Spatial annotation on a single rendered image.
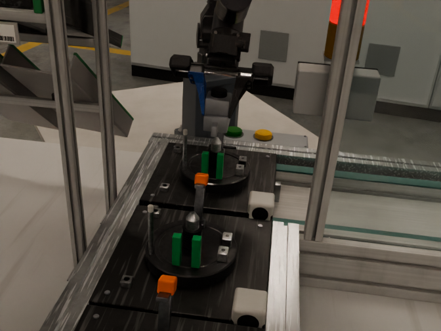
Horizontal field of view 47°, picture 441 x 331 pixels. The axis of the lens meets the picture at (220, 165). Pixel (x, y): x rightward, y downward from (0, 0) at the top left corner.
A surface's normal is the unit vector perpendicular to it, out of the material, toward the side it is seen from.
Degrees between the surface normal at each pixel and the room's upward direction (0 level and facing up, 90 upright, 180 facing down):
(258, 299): 0
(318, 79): 90
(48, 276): 0
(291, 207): 0
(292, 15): 90
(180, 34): 90
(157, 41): 90
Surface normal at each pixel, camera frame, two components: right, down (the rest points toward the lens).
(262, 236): 0.05, -0.87
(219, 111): -0.12, 0.48
